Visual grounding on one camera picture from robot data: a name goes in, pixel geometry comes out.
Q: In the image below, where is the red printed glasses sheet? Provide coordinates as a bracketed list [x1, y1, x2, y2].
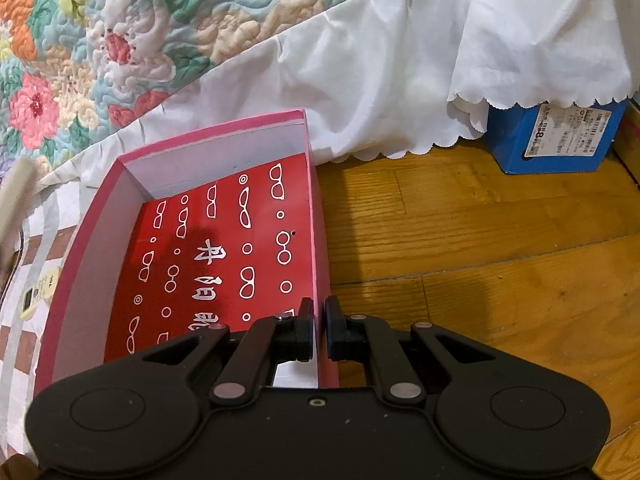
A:
[102, 152, 321, 366]

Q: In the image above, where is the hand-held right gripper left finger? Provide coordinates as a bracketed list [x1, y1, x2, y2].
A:
[142, 297, 317, 408]

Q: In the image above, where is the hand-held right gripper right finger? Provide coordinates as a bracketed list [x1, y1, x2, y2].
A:
[325, 296, 497, 406]

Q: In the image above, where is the beige remote control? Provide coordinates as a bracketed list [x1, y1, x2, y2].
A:
[19, 270, 62, 322]

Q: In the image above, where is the floral quilt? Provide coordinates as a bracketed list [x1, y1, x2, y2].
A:
[0, 0, 456, 171]

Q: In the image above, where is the blurred beige object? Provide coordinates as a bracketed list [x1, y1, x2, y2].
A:
[0, 157, 40, 261]

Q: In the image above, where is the pink cardboard box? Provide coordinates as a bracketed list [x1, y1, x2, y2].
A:
[34, 108, 341, 401]

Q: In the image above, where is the blue box with label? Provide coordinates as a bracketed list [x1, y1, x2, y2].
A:
[486, 97, 630, 176]

